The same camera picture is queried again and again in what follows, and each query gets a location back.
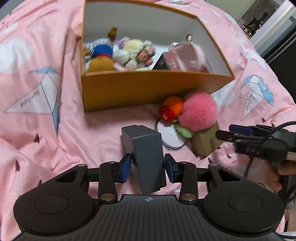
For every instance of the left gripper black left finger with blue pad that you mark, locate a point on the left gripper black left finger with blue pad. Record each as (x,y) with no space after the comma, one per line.
(107,175)

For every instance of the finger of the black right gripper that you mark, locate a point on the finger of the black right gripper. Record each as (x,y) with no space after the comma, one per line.
(242,130)
(225,136)

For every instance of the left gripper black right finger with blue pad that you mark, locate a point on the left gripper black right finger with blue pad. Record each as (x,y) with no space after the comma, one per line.
(188,175)

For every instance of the brown kraft small box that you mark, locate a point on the brown kraft small box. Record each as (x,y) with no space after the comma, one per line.
(204,142)

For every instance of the pink fluffy pompom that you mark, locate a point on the pink fluffy pompom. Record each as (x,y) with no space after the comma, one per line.
(199,112)

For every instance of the dark grey small box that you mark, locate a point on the dark grey small box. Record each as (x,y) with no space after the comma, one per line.
(146,148)

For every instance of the orange red crochet toy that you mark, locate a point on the orange red crochet toy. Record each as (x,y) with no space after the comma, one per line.
(171,108)

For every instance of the person's right hand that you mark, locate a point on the person's right hand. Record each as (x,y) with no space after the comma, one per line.
(273,175)

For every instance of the pink satin pouch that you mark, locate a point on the pink satin pouch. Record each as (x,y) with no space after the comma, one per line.
(189,56)

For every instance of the dark pink printed carton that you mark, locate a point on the dark pink printed carton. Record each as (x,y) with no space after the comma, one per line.
(168,61)

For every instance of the brown plush sailor doll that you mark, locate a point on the brown plush sailor doll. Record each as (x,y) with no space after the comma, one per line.
(99,53)

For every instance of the crochet flower bouquet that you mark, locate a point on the crochet flower bouquet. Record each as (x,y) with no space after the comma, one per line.
(133,54)

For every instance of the orange cardboard storage box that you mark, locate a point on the orange cardboard storage box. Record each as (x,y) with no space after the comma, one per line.
(163,25)

